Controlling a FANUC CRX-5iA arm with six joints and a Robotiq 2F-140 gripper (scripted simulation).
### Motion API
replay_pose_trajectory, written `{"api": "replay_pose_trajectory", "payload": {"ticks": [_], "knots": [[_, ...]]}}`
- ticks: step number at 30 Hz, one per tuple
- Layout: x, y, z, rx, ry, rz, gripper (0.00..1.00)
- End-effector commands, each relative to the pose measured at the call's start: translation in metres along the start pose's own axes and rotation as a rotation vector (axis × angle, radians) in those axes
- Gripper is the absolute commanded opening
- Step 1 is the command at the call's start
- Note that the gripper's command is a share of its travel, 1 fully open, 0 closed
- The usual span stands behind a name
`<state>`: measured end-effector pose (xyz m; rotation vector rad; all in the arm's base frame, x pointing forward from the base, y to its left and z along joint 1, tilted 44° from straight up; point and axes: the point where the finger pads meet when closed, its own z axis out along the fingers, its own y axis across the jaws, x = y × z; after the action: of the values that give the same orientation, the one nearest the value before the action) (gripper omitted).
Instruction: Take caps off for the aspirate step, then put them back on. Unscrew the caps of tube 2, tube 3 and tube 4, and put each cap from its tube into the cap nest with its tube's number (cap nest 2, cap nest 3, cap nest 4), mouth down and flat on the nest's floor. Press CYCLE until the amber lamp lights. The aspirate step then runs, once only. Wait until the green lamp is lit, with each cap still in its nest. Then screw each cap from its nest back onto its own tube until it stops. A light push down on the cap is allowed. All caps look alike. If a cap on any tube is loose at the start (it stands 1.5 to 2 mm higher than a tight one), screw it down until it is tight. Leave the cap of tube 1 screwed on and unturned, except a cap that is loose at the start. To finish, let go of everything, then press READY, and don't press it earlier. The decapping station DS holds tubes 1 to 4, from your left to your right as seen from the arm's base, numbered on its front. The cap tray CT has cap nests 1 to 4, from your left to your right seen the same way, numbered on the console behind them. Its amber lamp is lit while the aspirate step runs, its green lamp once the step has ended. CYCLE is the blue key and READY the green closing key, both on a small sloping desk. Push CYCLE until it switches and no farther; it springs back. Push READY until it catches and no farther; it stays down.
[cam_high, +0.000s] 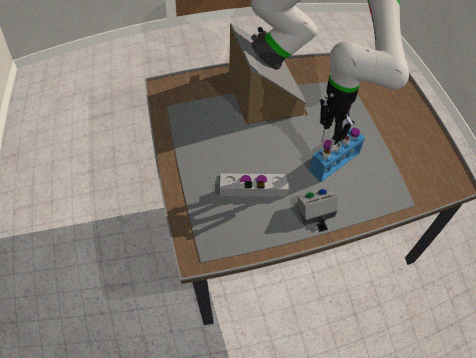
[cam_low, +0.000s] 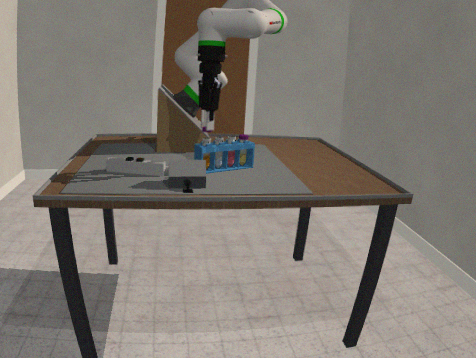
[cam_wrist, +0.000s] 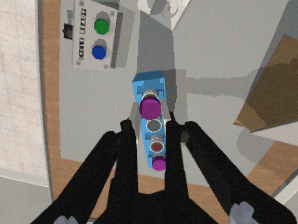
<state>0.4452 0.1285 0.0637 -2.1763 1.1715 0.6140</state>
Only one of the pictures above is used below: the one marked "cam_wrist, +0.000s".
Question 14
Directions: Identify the purple cylindrical cap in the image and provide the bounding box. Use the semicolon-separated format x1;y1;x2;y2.
139;96;161;120
152;156;166;171

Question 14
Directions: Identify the grey flat mat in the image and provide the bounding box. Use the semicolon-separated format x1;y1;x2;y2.
59;0;298;177

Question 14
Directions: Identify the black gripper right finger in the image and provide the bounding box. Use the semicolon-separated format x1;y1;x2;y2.
160;98;297;224

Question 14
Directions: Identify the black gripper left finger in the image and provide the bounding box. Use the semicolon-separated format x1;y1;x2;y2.
30;102;141;224

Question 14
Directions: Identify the grey button panel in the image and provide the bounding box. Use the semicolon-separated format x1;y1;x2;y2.
63;0;123;72

